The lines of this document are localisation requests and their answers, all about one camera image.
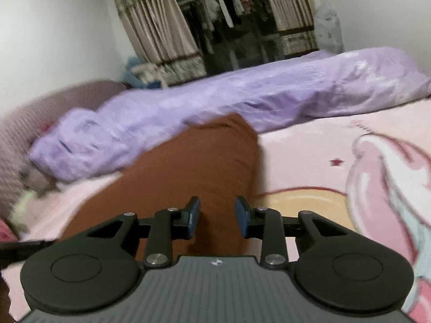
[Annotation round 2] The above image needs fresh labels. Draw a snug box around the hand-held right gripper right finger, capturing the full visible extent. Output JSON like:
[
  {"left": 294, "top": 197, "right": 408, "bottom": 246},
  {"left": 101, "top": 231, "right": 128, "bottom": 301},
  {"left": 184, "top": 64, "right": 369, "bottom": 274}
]
[{"left": 234, "top": 195, "right": 351, "bottom": 269}]

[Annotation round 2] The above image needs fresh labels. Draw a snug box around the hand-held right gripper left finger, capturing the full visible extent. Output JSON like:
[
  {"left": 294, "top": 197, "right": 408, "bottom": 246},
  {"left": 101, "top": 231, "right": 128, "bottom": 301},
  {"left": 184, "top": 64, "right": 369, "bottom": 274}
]
[{"left": 87, "top": 196, "right": 201, "bottom": 270}]

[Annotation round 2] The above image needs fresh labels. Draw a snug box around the brown jacket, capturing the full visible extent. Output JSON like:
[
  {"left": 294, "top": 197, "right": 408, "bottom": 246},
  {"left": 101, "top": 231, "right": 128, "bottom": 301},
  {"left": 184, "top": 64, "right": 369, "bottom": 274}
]
[{"left": 0, "top": 113, "right": 263, "bottom": 323}]

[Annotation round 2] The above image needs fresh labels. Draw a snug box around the pile of blue clothes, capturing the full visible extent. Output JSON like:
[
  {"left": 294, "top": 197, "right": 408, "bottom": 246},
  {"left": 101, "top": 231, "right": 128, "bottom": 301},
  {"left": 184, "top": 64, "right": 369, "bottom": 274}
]
[{"left": 123, "top": 57, "right": 169, "bottom": 90}]

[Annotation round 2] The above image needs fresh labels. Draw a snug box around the row of hanging clothes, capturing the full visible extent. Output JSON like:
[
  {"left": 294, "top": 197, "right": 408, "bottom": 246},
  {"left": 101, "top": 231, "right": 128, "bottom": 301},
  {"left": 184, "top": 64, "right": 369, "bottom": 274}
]
[{"left": 182, "top": 0, "right": 270, "bottom": 32}]

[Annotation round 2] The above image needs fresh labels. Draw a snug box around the red cloth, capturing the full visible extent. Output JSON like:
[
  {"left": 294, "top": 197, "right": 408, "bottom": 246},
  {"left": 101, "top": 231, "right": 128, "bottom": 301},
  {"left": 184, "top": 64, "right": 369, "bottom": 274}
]
[{"left": 0, "top": 218, "right": 18, "bottom": 243}]

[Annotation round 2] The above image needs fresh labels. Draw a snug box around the pale plush toy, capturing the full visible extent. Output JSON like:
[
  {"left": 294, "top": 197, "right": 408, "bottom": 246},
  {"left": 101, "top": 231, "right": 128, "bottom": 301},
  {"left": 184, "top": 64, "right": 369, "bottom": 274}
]
[{"left": 9, "top": 171, "right": 58, "bottom": 234}]

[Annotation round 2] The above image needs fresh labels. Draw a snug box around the pink printed bed sheet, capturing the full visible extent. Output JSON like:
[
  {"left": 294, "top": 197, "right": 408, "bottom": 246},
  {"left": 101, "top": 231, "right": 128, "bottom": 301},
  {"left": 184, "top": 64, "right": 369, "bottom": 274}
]
[{"left": 0, "top": 96, "right": 431, "bottom": 323}]

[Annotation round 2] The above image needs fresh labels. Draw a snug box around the purple duvet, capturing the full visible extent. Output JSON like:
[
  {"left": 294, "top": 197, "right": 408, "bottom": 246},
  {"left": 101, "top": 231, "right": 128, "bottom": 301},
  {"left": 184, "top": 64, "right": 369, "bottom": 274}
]
[{"left": 29, "top": 48, "right": 431, "bottom": 182}]

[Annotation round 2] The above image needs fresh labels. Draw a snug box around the dark glass balcony door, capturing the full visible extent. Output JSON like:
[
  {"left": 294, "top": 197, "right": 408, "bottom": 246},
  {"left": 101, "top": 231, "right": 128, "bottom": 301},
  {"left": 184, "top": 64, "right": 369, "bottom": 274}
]
[{"left": 166, "top": 0, "right": 284, "bottom": 76}]

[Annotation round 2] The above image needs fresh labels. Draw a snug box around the beige patterned curtain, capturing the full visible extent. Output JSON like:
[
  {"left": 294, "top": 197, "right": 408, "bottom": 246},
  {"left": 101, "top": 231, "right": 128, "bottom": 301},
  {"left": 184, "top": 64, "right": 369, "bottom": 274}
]
[
  {"left": 260, "top": 0, "right": 319, "bottom": 55},
  {"left": 110, "top": 0, "right": 207, "bottom": 86}
]

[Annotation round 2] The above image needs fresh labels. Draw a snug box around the white plastic bag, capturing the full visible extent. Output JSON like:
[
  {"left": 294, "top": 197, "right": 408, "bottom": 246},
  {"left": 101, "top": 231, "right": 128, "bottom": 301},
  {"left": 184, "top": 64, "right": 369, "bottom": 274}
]
[{"left": 314, "top": 2, "right": 345, "bottom": 55}]

